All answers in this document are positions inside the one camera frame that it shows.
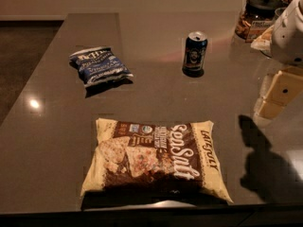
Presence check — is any dark blue soda can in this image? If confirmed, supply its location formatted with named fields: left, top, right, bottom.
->
left=182, top=31, right=208, bottom=77

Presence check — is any glass jar with black lid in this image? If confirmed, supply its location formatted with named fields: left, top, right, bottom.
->
left=235, top=0, right=283, bottom=43

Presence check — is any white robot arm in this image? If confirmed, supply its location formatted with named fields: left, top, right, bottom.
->
left=254, top=0, right=303, bottom=120

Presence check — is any blue chip bag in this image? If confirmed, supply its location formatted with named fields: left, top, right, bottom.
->
left=69, top=46, right=133, bottom=88

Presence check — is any small snack packet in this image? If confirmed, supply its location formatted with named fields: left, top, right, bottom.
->
left=251, top=26, right=274, bottom=51

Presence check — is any brown and cream chip bag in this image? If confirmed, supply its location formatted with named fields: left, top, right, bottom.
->
left=80, top=118, right=231, bottom=201

